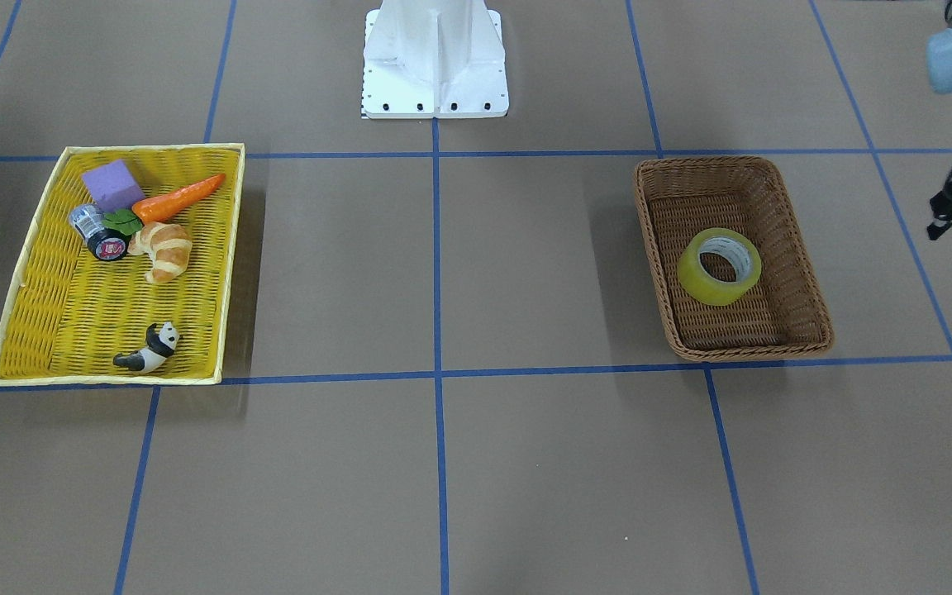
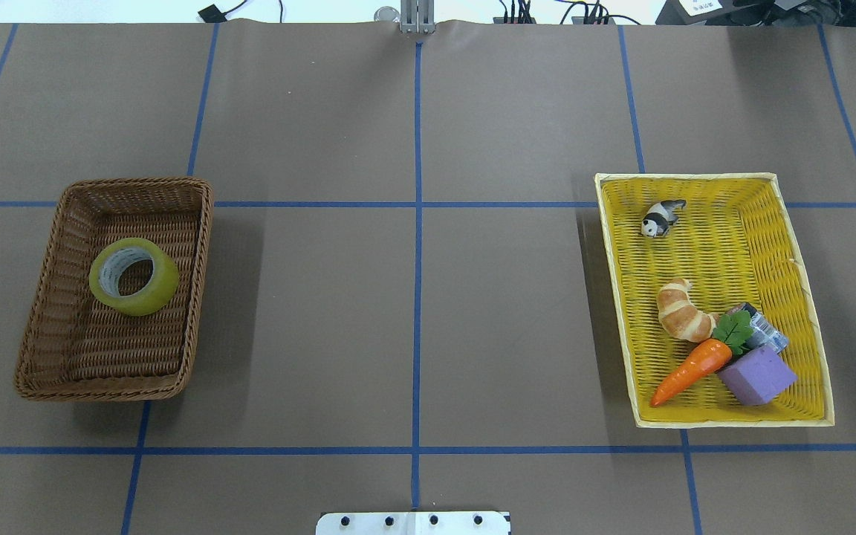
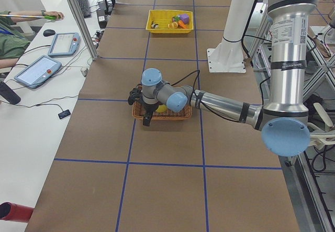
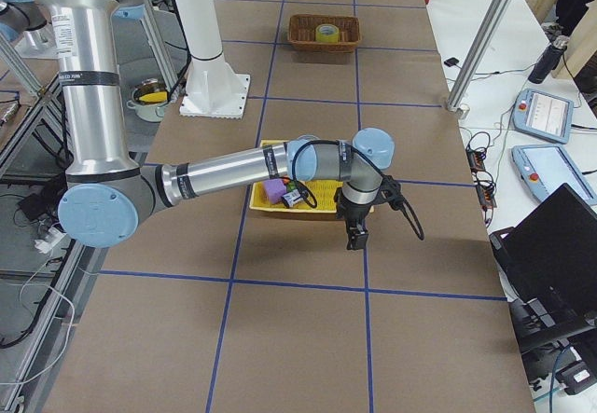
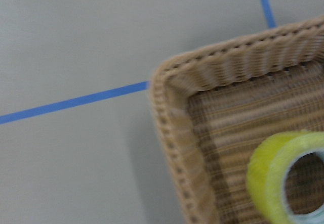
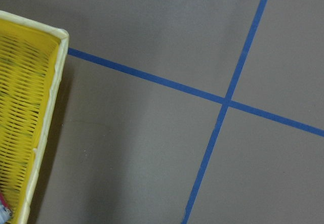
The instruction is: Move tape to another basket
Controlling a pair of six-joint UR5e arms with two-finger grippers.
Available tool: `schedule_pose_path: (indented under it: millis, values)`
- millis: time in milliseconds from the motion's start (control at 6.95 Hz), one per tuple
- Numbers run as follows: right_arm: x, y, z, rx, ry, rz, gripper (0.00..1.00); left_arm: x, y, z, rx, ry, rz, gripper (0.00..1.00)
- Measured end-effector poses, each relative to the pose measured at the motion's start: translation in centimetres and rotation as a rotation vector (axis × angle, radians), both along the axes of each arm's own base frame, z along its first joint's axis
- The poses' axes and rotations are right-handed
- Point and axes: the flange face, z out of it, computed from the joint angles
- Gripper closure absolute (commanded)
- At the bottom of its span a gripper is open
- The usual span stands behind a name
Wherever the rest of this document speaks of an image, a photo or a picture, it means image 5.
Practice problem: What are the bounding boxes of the yellow tape roll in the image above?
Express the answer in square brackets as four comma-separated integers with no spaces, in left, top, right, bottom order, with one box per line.
[246,131,323,223]

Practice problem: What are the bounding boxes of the brown wicker basket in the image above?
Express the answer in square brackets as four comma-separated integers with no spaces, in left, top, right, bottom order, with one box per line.
[150,16,323,223]

